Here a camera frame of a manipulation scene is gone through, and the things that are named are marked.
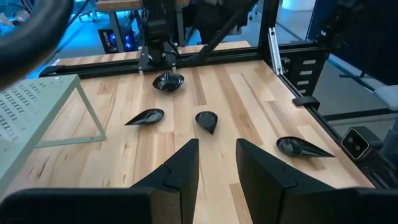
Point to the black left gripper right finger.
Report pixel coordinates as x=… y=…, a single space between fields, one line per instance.
x=264 y=180

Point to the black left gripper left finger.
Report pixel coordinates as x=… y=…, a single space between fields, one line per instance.
x=180 y=174

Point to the black teardrop plate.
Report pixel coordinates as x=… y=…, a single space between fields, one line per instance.
x=147 y=116
x=206 y=120
x=295 y=146

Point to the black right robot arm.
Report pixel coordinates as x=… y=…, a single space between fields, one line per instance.
x=157 y=31

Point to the black square cup right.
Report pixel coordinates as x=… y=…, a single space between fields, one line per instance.
x=168 y=81

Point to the silver aluminium extrusion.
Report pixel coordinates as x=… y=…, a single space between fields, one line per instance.
x=275 y=53

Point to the computer tower with blue lights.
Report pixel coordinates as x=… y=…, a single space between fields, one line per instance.
x=113 y=40

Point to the black and grey chair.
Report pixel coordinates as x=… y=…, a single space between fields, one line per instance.
x=357 y=37

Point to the black frame clamp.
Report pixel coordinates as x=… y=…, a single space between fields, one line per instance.
x=306 y=101

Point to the black depth camera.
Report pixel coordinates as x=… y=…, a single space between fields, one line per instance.
x=354 y=143

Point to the black bracket with silver plates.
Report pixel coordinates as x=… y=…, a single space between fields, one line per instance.
x=292 y=77

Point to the black aluminium table frame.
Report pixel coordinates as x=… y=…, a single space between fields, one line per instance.
x=102 y=69

